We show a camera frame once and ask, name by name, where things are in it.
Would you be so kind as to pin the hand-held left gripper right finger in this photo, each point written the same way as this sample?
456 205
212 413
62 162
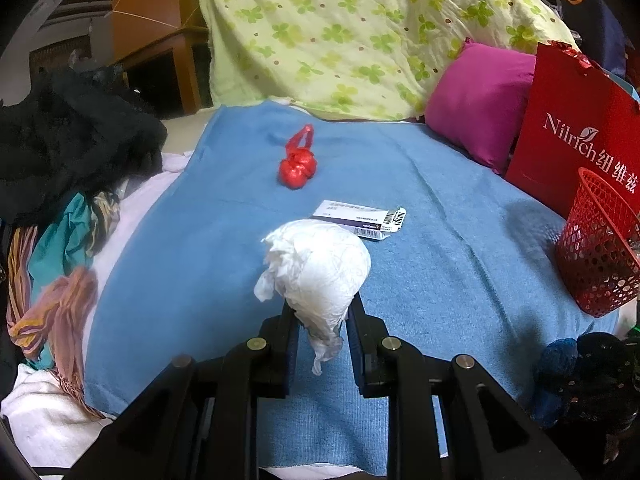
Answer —
356 355

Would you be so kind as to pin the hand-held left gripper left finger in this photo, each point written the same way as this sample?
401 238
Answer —
289 360

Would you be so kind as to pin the white tissue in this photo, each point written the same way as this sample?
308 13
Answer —
320 270

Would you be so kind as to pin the red mesh basket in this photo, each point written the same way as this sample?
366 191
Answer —
600 260

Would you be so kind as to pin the blue blanket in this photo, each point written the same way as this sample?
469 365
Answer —
450 285

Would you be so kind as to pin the flat white medicine box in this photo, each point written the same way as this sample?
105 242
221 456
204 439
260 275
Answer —
350 212

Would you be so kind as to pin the red knotted plastic bag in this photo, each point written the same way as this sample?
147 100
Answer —
297 170

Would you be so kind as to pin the pale pink sheet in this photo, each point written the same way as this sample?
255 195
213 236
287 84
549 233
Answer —
145 200

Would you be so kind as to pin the blue and black knitted cloth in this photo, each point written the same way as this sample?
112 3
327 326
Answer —
590 385

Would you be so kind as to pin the colourful striped cloth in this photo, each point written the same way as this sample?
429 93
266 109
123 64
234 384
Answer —
60 300

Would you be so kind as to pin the white towel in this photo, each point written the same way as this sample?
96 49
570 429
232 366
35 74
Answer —
45 425

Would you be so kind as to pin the magenta pillow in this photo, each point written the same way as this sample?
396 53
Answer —
480 105

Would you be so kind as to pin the red paper bag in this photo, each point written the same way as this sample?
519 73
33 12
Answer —
560 160

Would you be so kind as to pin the black fuzzy cloth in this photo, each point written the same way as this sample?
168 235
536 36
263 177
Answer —
75 135

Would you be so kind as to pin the green clover print blanket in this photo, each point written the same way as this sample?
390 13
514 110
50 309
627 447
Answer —
350 35

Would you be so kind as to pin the wooden cabinet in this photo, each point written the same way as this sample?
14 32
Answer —
145 10

